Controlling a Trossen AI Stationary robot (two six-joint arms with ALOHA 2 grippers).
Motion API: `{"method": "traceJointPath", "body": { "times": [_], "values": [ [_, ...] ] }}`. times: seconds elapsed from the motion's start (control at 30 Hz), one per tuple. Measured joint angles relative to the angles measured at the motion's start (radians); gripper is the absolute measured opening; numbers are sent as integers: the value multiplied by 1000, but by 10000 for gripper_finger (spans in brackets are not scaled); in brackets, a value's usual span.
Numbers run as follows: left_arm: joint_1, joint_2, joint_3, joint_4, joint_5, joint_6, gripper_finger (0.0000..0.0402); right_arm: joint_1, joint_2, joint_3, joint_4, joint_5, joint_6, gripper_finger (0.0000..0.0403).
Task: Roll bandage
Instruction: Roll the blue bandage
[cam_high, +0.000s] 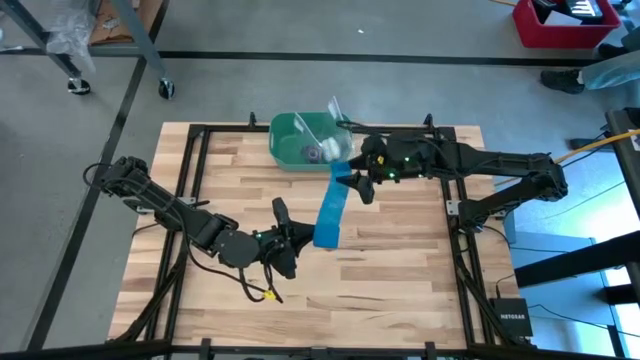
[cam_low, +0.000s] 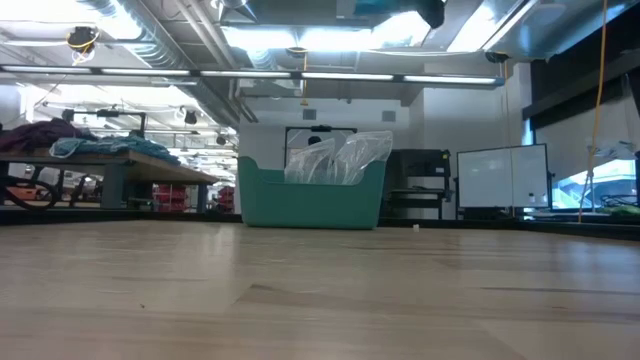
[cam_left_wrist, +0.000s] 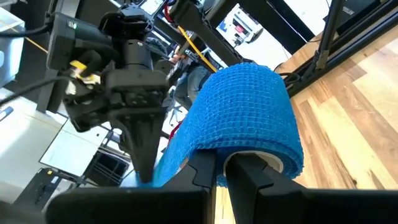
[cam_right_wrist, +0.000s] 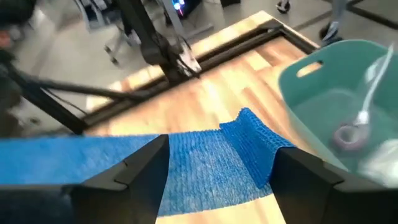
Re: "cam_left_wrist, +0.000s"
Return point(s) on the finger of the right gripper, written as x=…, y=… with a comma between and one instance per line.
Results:
x=146, y=143
x=122, y=133

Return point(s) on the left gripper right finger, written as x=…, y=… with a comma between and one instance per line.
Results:
x=280, y=205

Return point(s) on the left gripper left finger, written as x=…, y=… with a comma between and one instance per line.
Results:
x=174, y=205

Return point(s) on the blue elastic bandage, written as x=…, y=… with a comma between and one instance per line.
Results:
x=242, y=109

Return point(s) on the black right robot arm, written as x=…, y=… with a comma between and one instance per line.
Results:
x=133, y=53

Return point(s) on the black crate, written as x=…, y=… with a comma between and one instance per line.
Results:
x=105, y=168

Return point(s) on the person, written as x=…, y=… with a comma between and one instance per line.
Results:
x=192, y=84

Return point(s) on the white machine with red label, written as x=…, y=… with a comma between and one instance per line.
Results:
x=239, y=25

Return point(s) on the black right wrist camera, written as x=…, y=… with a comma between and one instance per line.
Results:
x=84, y=112

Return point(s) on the black table rig frame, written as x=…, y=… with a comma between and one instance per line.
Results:
x=357, y=49

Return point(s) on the black network switch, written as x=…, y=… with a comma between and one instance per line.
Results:
x=357, y=15

